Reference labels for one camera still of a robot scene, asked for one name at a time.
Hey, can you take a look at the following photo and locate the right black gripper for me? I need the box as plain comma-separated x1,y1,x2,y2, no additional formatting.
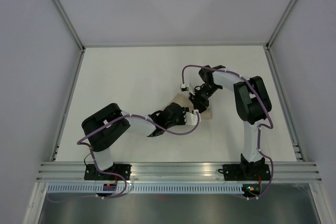
189,84,221,114

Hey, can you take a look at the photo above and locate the beige cloth napkin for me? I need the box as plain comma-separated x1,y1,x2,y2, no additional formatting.
166,93,213,120

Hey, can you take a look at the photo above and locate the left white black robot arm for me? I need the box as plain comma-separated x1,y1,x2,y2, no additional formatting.
81,102,190,180

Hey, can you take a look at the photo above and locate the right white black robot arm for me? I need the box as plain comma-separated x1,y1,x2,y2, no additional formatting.
189,65,272,181

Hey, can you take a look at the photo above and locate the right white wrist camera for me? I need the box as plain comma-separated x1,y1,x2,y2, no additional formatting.
180,82,195,95

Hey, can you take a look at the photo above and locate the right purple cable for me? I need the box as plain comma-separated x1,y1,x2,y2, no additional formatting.
181,65,275,201

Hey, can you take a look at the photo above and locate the purple cable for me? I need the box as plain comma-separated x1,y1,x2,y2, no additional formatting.
181,65,275,201
47,111,200,204

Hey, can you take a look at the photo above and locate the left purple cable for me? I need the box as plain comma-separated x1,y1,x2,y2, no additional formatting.
47,111,200,204

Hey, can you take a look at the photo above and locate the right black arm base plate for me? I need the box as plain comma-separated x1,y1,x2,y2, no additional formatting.
219,164,271,182

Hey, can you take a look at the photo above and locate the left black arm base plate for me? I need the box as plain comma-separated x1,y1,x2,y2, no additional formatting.
84,164,131,181

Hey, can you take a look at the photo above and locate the white slotted cable duct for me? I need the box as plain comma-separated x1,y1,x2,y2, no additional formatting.
47,183,243,194

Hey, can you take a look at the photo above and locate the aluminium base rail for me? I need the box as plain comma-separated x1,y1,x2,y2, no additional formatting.
36,162,322,184

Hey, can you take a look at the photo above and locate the right aluminium frame post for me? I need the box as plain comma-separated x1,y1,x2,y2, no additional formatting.
265,0,314,50

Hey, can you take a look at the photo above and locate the aluminium frame post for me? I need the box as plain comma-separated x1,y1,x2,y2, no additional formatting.
35,0,86,51
265,0,314,50

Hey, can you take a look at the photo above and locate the left aluminium frame post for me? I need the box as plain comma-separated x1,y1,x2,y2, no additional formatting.
35,0,86,51

